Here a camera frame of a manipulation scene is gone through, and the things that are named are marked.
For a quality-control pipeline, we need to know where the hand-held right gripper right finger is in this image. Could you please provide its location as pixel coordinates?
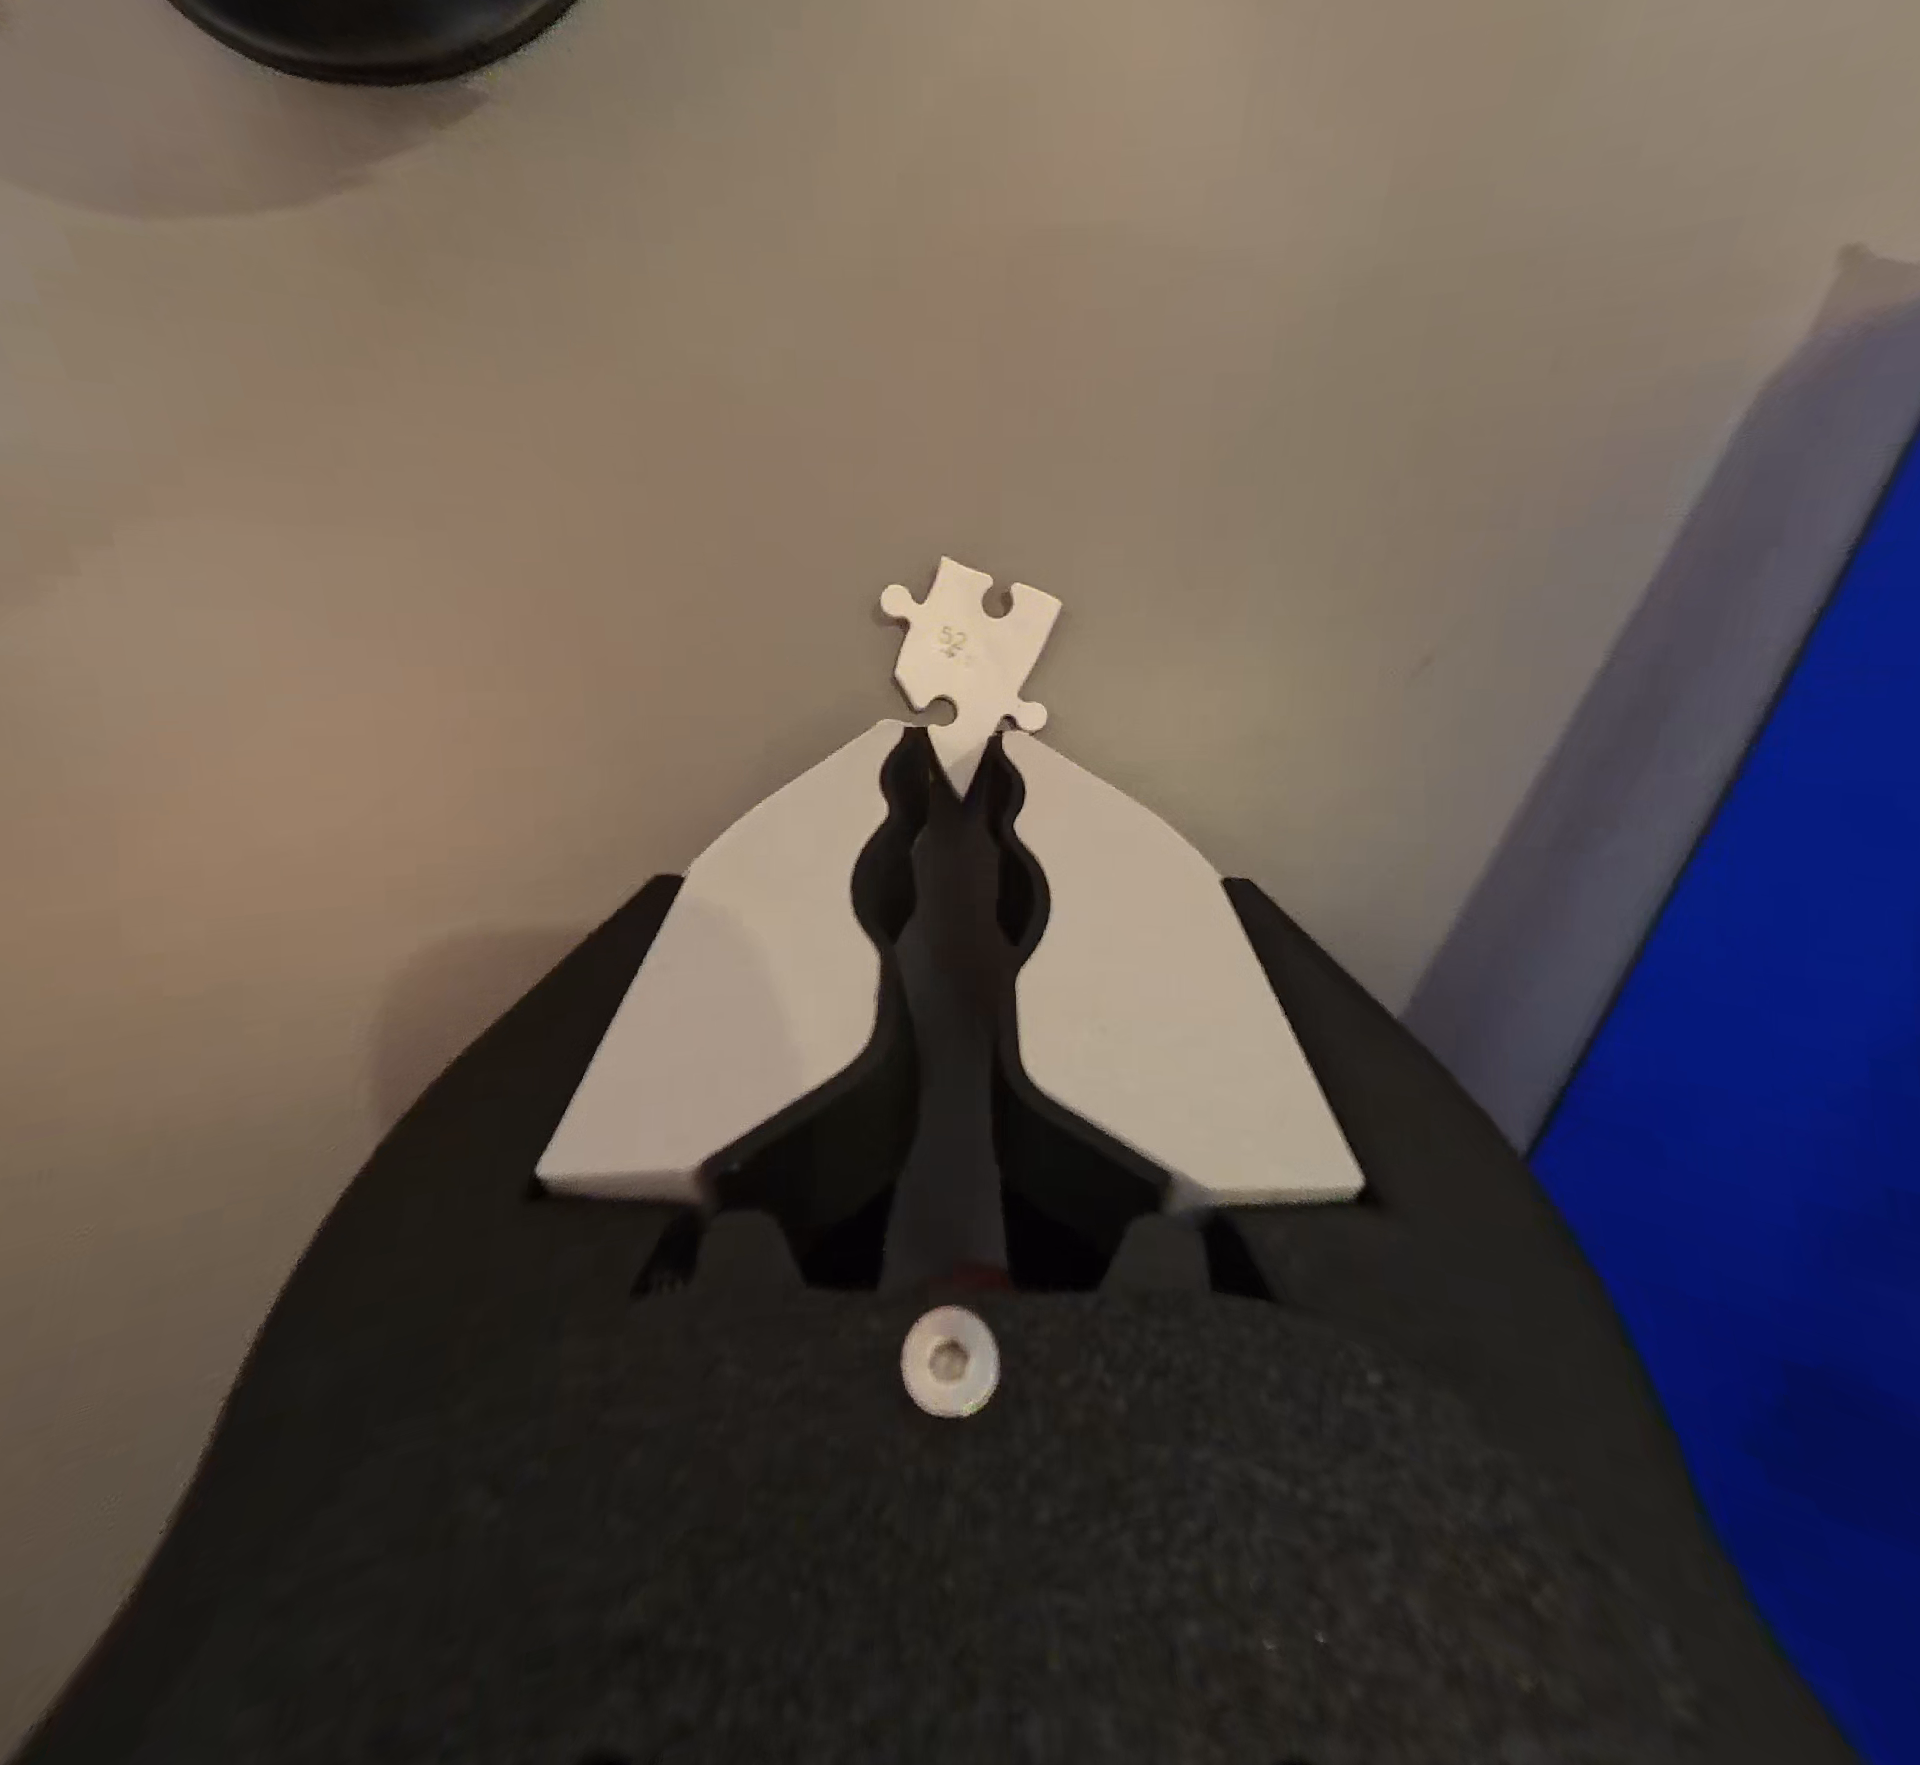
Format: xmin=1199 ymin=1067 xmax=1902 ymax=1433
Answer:
xmin=982 ymin=730 xmax=1367 ymax=1293

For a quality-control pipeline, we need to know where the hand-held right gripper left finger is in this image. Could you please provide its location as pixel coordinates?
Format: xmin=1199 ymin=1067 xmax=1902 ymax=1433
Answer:
xmin=534 ymin=726 xmax=920 ymax=1293

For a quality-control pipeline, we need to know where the white puzzle piece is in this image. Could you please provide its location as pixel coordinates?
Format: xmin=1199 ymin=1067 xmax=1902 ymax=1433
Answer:
xmin=876 ymin=552 xmax=1064 ymax=799

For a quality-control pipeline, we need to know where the blue plastic bin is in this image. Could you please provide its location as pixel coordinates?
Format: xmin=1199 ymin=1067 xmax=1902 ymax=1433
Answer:
xmin=1529 ymin=423 xmax=1920 ymax=1765

